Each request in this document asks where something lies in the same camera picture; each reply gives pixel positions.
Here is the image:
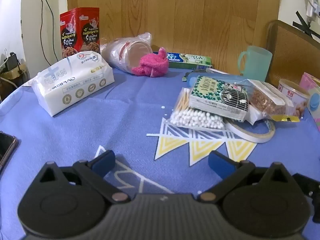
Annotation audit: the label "green and blue toothpaste box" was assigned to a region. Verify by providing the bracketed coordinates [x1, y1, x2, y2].
[153, 52, 212, 70]

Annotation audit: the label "yellow sachet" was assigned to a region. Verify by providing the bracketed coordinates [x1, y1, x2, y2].
[271, 114, 300, 123]

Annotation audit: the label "white power strip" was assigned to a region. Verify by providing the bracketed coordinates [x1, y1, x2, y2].
[306, 0, 320, 23]

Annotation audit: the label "clear wrapped snack bar packet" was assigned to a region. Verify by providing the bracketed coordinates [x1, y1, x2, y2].
[235, 79, 294, 120]

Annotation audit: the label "smartphone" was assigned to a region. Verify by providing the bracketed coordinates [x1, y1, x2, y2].
[0, 131, 18, 173]

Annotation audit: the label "green plastic mug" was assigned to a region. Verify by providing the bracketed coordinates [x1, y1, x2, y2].
[237, 46, 273, 83]

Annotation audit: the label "white paper napkin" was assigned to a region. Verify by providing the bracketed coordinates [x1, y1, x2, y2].
[246, 105, 265, 125]

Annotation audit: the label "red snack box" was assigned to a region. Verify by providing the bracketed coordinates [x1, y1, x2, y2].
[59, 7, 102, 60]

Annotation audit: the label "paper cups in plastic sleeve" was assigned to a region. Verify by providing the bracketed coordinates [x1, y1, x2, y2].
[101, 32, 153, 75]

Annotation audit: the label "green patterned pocket tissue pack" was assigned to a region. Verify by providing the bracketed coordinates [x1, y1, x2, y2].
[189, 75, 250, 122]

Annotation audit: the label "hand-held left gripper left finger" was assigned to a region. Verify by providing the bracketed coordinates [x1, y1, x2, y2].
[37, 150, 132, 204]

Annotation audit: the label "black cable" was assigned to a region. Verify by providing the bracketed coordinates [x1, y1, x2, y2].
[40, 0, 63, 63]

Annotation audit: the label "red label tin can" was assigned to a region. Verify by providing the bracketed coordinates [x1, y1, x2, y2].
[277, 79, 312, 119]

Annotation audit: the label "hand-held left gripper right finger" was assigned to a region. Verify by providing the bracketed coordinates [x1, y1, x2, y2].
[199, 151, 292, 204]

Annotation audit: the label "wicker back chair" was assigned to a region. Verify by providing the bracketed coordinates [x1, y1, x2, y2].
[265, 20, 320, 88]

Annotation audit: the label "black tape strip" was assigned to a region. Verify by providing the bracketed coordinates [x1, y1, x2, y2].
[292, 11, 320, 39]

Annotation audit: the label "pink fluffy cloth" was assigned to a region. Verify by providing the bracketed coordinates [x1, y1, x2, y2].
[132, 47, 169, 78]

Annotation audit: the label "black adapter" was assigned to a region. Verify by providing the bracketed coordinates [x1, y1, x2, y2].
[5, 52, 18, 70]

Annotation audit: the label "bag of cotton swabs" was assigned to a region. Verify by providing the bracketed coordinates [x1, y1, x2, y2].
[170, 87, 225, 130]

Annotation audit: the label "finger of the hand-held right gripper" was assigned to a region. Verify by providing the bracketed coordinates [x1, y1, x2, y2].
[292, 172, 320, 223]

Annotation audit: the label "white tissue pack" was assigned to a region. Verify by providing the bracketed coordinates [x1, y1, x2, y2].
[31, 52, 115, 117]

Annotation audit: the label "white tape roll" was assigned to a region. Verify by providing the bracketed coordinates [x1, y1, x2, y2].
[224, 119, 276, 143]

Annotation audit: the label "pink patterned pack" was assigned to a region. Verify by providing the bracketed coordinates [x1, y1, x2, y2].
[300, 72, 320, 133]

